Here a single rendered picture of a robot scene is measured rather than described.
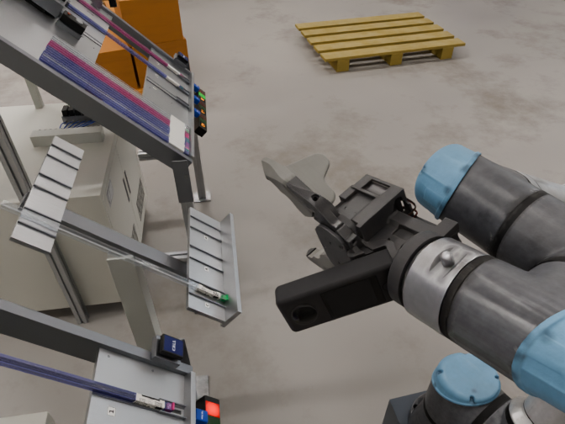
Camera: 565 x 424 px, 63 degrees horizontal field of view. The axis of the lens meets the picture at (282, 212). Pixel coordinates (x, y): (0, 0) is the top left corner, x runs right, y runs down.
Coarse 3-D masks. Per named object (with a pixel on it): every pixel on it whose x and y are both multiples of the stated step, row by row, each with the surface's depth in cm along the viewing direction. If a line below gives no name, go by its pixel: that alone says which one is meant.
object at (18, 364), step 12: (0, 360) 70; (12, 360) 72; (24, 360) 73; (24, 372) 73; (36, 372) 73; (48, 372) 74; (60, 372) 76; (72, 384) 77; (84, 384) 78; (96, 384) 79; (108, 384) 81; (120, 396) 81; (132, 396) 83; (168, 408) 87
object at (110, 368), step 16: (112, 352) 87; (96, 368) 82; (112, 368) 85; (128, 368) 87; (144, 368) 90; (160, 368) 92; (112, 384) 83; (128, 384) 85; (144, 384) 87; (160, 384) 90; (176, 384) 93; (96, 400) 78; (112, 400) 81; (176, 400) 90; (96, 416) 77; (112, 416) 79; (128, 416) 81; (144, 416) 83; (160, 416) 85; (176, 416) 88
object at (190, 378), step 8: (184, 376) 96; (192, 376) 94; (184, 384) 94; (192, 384) 93; (184, 392) 93; (192, 392) 92; (184, 400) 92; (192, 400) 90; (184, 408) 90; (192, 408) 89; (192, 416) 88
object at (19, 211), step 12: (12, 204) 85; (24, 216) 86; (36, 216) 87; (48, 228) 88; (60, 228) 89; (84, 240) 91; (96, 240) 93; (108, 252) 94; (120, 252) 96; (144, 264) 98; (168, 276) 101; (180, 276) 104; (192, 288) 105
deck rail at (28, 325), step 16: (0, 304) 76; (16, 304) 78; (0, 320) 77; (16, 320) 78; (32, 320) 78; (48, 320) 80; (16, 336) 80; (32, 336) 81; (48, 336) 81; (64, 336) 82; (80, 336) 83; (96, 336) 85; (64, 352) 85; (80, 352) 86; (96, 352) 86; (128, 352) 88; (144, 352) 90; (176, 368) 94; (192, 368) 97
